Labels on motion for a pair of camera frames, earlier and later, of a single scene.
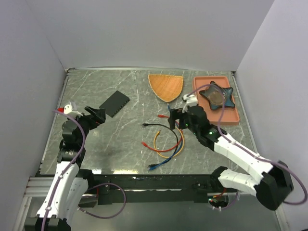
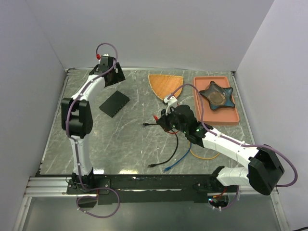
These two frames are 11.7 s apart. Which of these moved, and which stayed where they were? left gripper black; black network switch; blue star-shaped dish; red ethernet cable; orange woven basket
Moved: red ethernet cable; left gripper black
Stayed: blue star-shaped dish; black network switch; orange woven basket
